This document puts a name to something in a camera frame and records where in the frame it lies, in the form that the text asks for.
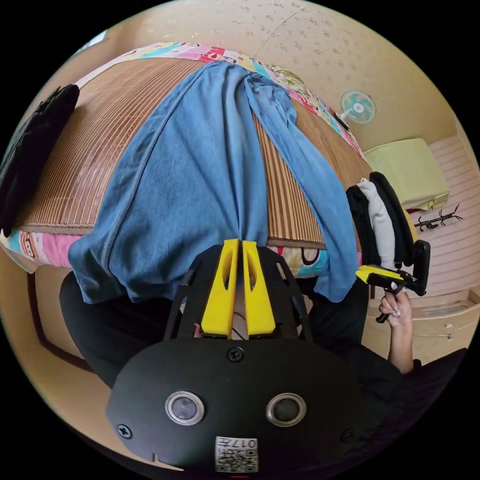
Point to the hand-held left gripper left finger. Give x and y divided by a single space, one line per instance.
219 296

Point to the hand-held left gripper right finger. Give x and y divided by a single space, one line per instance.
259 300

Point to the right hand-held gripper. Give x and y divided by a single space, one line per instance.
407 282

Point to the blue jeans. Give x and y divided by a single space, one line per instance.
187 180

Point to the person's right forearm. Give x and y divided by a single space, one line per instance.
401 348

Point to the person's right hand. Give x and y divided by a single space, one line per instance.
399 311

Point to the black coat rack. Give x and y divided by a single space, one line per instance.
437 220

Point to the beige drawer cabinet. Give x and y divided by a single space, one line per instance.
438 322

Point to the person's body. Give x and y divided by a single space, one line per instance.
120 337

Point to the yellow cloth covered cabinet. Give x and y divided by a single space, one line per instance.
407 168

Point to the teal fan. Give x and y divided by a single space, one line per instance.
358 107

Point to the bed with woven mat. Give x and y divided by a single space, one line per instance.
93 150

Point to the black garment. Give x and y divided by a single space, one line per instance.
33 150

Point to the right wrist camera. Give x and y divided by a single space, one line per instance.
422 266

